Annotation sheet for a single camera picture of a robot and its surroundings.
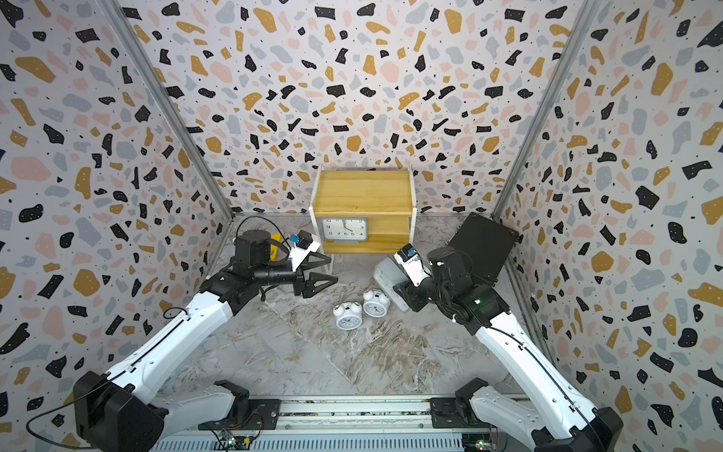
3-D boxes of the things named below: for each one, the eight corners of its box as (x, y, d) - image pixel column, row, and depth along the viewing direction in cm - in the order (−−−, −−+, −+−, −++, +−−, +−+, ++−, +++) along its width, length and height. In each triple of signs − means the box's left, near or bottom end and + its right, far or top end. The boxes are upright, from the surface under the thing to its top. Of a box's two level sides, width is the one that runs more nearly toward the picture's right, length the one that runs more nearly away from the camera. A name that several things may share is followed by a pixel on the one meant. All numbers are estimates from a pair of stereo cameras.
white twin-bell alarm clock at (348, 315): (335, 331, 91) (331, 317, 83) (337, 316, 94) (333, 302, 87) (361, 331, 91) (360, 317, 83) (362, 316, 94) (360, 302, 87)
